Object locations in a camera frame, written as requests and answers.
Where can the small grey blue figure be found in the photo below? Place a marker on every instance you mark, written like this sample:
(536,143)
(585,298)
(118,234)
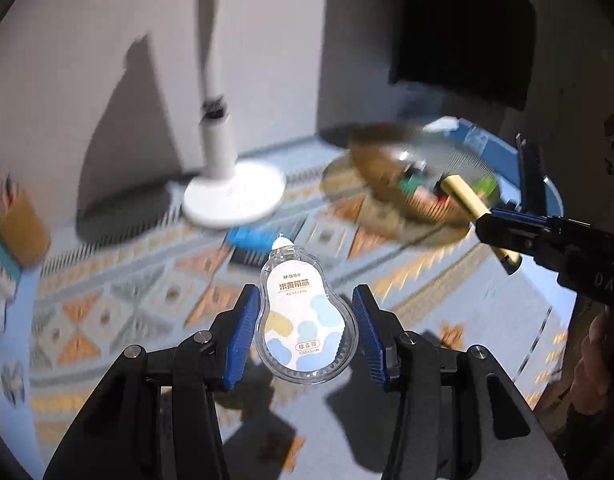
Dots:
(13,382)

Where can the light green plant figure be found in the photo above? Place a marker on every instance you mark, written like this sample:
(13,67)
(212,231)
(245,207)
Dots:
(487,186)

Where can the patterned woven mat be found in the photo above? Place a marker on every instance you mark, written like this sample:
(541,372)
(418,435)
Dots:
(137,285)

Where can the person's right hand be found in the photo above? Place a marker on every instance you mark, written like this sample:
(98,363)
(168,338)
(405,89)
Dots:
(594,360)

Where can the blue desk pad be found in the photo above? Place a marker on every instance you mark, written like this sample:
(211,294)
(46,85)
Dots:
(547,290)

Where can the clear correction tape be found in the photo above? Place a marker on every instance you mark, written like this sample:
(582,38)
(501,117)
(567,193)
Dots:
(307,320)

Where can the white desk lamp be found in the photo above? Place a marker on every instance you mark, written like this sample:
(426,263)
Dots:
(232,195)

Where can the bunch of pens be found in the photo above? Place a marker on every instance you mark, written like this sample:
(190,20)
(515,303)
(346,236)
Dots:
(9,192)

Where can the amber ribbed glass bowl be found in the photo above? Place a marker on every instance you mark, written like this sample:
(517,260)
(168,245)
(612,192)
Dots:
(382,175)

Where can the yellow stick highlighter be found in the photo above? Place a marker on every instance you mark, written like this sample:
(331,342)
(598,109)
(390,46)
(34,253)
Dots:
(462,192)

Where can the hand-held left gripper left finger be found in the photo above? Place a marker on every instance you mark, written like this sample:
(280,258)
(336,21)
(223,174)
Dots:
(242,335)

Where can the cork pen holder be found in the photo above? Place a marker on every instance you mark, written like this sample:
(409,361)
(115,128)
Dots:
(22,235)

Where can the black monitor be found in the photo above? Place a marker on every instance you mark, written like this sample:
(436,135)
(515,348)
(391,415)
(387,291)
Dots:
(462,35)

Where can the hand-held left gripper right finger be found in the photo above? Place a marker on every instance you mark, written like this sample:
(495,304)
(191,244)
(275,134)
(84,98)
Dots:
(372,340)

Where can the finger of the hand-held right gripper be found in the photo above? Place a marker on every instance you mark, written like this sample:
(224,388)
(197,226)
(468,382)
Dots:
(507,235)
(517,215)

